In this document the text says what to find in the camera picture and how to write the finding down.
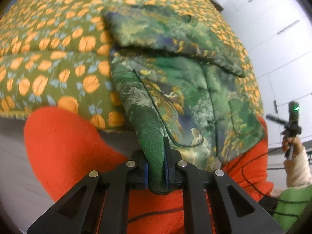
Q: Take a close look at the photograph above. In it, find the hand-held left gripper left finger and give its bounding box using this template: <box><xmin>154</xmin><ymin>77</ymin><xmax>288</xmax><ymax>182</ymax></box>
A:
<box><xmin>27</xmin><ymin>149</ymin><xmax>150</xmax><ymax>234</ymax></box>

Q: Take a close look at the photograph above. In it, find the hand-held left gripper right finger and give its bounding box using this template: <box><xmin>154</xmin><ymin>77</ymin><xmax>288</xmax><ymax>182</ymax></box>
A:
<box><xmin>163</xmin><ymin>136</ymin><xmax>285</xmax><ymax>234</ymax></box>

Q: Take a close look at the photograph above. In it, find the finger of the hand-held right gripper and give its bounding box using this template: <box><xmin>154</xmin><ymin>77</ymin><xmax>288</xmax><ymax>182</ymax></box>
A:
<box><xmin>265</xmin><ymin>114</ymin><xmax>289</xmax><ymax>128</ymax></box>

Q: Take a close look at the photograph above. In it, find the green landscape-print padded jacket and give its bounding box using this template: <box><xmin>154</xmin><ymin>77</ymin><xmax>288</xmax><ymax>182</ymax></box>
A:
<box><xmin>101</xmin><ymin>4</ymin><xmax>267</xmax><ymax>195</ymax></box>

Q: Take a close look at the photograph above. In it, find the person's right forearm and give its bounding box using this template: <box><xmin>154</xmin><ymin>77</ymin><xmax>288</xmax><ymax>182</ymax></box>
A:
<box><xmin>285</xmin><ymin>147</ymin><xmax>312</xmax><ymax>189</ymax></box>

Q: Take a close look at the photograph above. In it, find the person's right hand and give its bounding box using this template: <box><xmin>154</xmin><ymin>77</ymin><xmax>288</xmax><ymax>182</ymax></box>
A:
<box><xmin>281</xmin><ymin>131</ymin><xmax>305</xmax><ymax>158</ymax></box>

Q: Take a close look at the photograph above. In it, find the orange-red fleece cloth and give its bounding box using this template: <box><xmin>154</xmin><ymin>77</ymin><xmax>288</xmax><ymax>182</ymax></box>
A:
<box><xmin>23</xmin><ymin>106</ymin><xmax>274</xmax><ymax>234</ymax></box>

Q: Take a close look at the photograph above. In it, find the green cloth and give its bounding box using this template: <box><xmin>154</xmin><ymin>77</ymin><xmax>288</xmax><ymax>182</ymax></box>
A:
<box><xmin>272</xmin><ymin>187</ymin><xmax>311</xmax><ymax>228</ymax></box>

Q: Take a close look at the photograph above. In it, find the dark wooden nightstand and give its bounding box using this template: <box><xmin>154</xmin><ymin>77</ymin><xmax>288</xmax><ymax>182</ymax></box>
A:
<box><xmin>209</xmin><ymin>0</ymin><xmax>224</xmax><ymax>12</ymax></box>

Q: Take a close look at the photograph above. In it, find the white bed sheet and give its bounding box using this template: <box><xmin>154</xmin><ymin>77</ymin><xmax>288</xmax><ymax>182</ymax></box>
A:
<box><xmin>0</xmin><ymin>118</ymin><xmax>53</xmax><ymax>227</ymax></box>

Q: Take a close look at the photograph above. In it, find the orange-flowered olive quilt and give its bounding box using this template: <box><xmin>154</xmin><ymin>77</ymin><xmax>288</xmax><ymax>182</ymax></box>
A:
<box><xmin>0</xmin><ymin>0</ymin><xmax>266</xmax><ymax>130</ymax></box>

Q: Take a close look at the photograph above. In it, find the black cable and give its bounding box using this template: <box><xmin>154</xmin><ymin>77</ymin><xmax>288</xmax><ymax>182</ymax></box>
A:
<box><xmin>241</xmin><ymin>148</ymin><xmax>312</xmax><ymax>206</ymax></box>
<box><xmin>127</xmin><ymin>208</ymin><xmax>184</xmax><ymax>224</ymax></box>

